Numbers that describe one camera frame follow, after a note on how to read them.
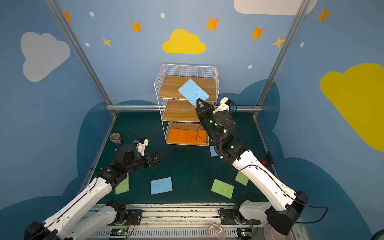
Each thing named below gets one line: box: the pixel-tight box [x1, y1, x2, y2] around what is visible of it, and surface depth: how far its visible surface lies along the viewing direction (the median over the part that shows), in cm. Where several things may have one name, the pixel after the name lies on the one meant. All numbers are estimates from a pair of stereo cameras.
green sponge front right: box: [211, 178, 235, 199], surface depth 84 cm
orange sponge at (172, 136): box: [167, 128, 179, 144], surface depth 106 cm
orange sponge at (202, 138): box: [196, 129, 210, 146], surface depth 105 cm
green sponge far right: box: [235, 171, 249, 187], surface depth 88 cm
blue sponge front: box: [150, 176, 173, 195], surface depth 86 cm
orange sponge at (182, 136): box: [176, 129, 188, 143], surface depth 107 cm
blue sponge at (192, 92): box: [178, 78, 210, 107], surface depth 63 cm
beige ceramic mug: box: [109, 132, 122, 145], surface depth 103 cm
